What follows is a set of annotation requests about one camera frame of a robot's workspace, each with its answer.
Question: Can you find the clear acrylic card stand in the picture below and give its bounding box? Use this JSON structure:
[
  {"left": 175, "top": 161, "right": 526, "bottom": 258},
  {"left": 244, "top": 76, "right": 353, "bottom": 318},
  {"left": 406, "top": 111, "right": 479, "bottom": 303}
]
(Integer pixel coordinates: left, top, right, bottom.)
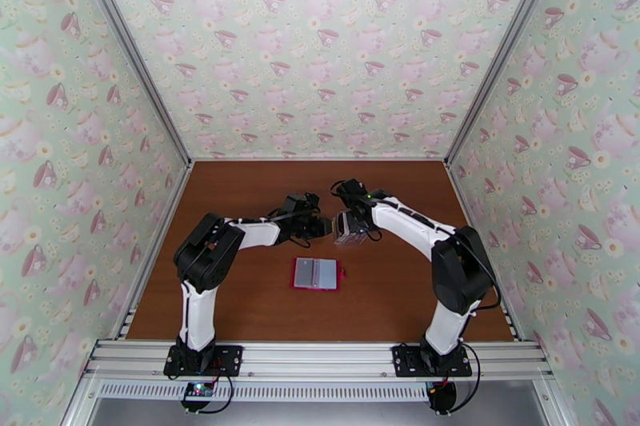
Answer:
[{"left": 332, "top": 212, "right": 369, "bottom": 249}]

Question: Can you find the red leather card holder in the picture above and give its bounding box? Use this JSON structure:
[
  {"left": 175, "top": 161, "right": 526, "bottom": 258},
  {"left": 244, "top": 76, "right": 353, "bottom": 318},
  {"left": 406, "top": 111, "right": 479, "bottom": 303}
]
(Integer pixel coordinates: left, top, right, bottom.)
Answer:
[{"left": 290, "top": 256, "right": 347, "bottom": 293}]

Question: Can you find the circuit board with green light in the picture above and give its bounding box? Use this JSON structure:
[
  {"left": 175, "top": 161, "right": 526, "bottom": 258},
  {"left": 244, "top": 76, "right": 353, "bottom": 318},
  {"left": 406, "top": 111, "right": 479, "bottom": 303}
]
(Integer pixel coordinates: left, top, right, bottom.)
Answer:
[{"left": 182, "top": 381, "right": 215, "bottom": 400}]

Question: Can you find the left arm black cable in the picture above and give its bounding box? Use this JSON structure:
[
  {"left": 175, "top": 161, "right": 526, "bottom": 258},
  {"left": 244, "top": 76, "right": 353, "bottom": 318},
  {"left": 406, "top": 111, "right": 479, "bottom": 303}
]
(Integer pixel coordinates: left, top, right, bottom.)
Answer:
[{"left": 177, "top": 192, "right": 323, "bottom": 356}]

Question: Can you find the aluminium table back rail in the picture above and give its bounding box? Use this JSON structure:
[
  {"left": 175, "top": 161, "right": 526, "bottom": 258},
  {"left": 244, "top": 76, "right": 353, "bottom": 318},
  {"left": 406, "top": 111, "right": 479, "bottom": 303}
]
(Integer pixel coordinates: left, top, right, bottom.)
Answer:
[{"left": 191, "top": 155, "right": 447, "bottom": 163}]

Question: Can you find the aluminium table side rail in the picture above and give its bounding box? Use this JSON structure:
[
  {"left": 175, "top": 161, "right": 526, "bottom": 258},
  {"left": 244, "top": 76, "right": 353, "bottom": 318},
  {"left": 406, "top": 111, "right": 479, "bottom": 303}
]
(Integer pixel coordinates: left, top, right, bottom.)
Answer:
[
  {"left": 445, "top": 161, "right": 523, "bottom": 343},
  {"left": 112, "top": 161, "right": 195, "bottom": 340}
]

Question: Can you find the aluminium mounting rail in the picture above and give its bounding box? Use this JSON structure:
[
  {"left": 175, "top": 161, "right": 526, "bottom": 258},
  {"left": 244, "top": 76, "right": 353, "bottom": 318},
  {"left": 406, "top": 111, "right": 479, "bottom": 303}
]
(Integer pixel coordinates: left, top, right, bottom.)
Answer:
[{"left": 82, "top": 338, "right": 556, "bottom": 382}]

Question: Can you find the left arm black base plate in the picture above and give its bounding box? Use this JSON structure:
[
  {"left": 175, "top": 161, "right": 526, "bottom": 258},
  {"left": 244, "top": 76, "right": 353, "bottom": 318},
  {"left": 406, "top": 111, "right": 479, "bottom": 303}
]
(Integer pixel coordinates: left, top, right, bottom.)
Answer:
[{"left": 163, "top": 344, "right": 244, "bottom": 379}]

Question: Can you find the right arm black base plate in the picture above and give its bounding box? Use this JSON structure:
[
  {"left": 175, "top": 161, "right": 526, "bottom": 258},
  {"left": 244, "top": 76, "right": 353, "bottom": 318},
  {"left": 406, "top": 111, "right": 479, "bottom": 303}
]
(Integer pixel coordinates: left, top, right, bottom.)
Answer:
[{"left": 391, "top": 344, "right": 474, "bottom": 379}]

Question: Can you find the perforated metal cable tray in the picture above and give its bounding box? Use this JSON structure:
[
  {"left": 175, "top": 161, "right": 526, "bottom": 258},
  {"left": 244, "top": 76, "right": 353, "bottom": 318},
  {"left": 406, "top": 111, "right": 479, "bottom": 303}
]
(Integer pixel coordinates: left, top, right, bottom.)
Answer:
[{"left": 94, "top": 379, "right": 436, "bottom": 403}]

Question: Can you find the black cable at circuit board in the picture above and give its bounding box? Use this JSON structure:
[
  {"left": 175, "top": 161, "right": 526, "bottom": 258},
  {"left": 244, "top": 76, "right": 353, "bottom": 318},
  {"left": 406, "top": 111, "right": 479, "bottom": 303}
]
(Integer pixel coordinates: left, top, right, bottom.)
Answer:
[{"left": 197, "top": 374, "right": 236, "bottom": 416}]

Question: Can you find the black round electronics mount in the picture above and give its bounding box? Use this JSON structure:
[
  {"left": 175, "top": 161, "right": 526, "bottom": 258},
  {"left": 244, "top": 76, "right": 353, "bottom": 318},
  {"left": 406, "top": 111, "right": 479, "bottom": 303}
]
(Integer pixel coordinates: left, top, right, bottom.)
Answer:
[{"left": 426, "top": 381, "right": 458, "bottom": 416}]

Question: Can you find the black cable at round mount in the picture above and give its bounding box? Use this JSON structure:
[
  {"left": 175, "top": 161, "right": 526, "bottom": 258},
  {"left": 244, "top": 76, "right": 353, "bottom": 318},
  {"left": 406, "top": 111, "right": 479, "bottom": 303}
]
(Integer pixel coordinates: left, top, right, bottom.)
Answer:
[{"left": 450, "top": 344, "right": 482, "bottom": 413}]

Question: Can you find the aluminium frame post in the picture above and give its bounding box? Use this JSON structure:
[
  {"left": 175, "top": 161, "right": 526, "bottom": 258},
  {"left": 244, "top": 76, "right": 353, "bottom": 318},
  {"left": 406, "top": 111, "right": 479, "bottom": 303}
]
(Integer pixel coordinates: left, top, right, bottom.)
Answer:
[
  {"left": 67, "top": 0, "right": 194, "bottom": 166},
  {"left": 443, "top": 0, "right": 571, "bottom": 167}
]

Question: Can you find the aluminium frame leg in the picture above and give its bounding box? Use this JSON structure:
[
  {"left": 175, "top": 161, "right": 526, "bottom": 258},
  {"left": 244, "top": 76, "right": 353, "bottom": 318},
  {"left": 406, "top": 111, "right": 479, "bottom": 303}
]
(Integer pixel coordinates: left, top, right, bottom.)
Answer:
[
  {"left": 532, "top": 374, "right": 576, "bottom": 426},
  {"left": 58, "top": 369, "right": 101, "bottom": 426}
]

